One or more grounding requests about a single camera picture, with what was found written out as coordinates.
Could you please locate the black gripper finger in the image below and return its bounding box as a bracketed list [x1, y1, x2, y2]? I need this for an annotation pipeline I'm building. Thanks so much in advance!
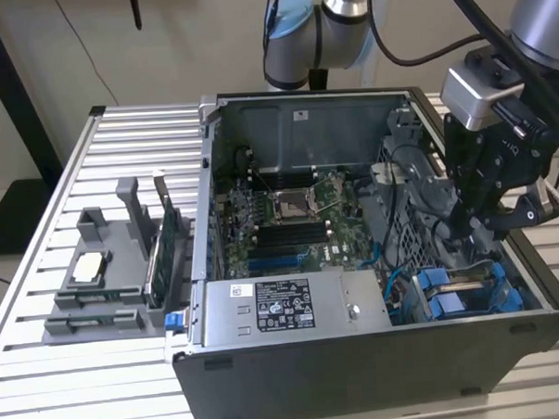
[485, 181, 559, 232]
[447, 198, 484, 241]

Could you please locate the black disk wire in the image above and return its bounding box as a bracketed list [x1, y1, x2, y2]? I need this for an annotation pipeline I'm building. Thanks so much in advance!
[428, 212, 468, 260]

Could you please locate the blue plastic disk carrier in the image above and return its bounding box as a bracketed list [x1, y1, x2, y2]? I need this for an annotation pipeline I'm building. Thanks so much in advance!
[429, 289, 527, 320]

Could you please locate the disk bay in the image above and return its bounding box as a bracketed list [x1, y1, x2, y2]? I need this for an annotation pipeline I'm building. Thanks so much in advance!
[409, 248, 545, 325]

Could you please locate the black RAM slot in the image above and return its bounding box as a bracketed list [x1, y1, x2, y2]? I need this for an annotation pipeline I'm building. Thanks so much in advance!
[256, 238, 331, 249]
[257, 227, 331, 238]
[257, 222, 330, 233]
[253, 168, 316, 180]
[257, 233, 331, 244]
[253, 175, 316, 187]

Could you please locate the black expansion slot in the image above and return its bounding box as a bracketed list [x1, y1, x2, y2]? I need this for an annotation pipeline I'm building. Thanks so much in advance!
[248, 246, 311, 261]

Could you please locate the blue expansion slot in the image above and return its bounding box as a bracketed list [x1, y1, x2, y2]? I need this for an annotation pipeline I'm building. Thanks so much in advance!
[248, 257, 311, 273]

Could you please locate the grey metal drive cage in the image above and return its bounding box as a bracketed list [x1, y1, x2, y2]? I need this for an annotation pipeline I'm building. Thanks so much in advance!
[367, 104, 460, 281]

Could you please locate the green motherboard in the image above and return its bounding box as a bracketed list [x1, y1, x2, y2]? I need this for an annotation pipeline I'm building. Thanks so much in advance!
[212, 165, 381, 281]

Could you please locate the metal socket cover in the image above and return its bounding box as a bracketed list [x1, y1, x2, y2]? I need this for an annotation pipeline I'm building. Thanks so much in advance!
[311, 173, 349, 211]

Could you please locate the silver power supply unit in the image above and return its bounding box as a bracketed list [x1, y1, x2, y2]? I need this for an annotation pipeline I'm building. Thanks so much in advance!
[198, 267, 392, 349]

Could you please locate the CPU socket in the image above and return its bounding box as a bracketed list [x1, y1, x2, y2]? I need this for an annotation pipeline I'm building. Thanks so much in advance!
[272, 186, 316, 220]

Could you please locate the thin metal locking lever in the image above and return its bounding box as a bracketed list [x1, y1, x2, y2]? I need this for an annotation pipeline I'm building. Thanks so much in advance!
[251, 166, 276, 195]

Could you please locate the black open PC case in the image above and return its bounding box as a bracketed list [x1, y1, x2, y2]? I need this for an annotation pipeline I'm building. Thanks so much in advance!
[152, 77, 559, 419]

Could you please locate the green graphics card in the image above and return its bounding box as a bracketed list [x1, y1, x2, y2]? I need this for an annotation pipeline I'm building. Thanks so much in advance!
[137, 170, 187, 309]

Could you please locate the grey parts rack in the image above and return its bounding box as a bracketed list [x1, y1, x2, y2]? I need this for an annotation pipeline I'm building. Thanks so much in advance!
[34, 173, 202, 346]

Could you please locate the silver CPU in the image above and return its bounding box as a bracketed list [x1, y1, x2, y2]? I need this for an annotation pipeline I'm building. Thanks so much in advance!
[71, 251, 110, 283]

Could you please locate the green RAM stick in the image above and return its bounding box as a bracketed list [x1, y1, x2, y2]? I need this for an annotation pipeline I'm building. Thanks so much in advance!
[65, 313, 124, 329]

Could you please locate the black antenna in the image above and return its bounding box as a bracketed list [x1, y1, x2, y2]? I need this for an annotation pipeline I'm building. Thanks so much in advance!
[127, 0, 144, 32]

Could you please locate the black flat base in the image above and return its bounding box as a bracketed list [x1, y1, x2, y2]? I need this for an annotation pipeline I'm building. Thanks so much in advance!
[0, 176, 62, 255]

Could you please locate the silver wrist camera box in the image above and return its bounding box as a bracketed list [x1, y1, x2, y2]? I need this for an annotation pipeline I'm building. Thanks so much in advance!
[439, 63, 528, 133]

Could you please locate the blue wire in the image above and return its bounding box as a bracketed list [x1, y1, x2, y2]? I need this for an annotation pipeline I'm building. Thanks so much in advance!
[363, 239, 413, 321]

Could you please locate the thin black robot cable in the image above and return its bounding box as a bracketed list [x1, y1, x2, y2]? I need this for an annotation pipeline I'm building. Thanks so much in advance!
[365, 0, 492, 69]

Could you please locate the thin black wall wire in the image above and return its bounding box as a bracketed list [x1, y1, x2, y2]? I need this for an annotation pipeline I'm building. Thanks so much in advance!
[52, 0, 120, 108]

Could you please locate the black upright post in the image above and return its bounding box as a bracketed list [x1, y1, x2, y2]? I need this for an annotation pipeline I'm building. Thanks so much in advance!
[0, 0, 66, 185]

